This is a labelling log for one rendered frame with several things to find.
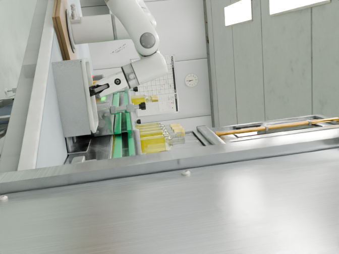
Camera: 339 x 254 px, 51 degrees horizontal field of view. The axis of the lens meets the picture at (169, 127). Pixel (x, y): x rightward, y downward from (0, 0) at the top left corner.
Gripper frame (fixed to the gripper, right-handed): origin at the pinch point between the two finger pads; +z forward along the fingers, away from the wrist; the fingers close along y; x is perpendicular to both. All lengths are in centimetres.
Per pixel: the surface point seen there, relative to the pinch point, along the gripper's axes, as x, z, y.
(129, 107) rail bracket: -10.3, -12.4, 9.7
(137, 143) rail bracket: -9, -13, -54
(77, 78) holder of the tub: 5.0, -2.4, -9.3
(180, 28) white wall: 24, -147, 607
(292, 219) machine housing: -9, -23, -91
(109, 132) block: -16.1, -2.5, 10.1
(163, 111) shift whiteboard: -119, -56, 609
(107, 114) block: -9.9, -4.3, 9.6
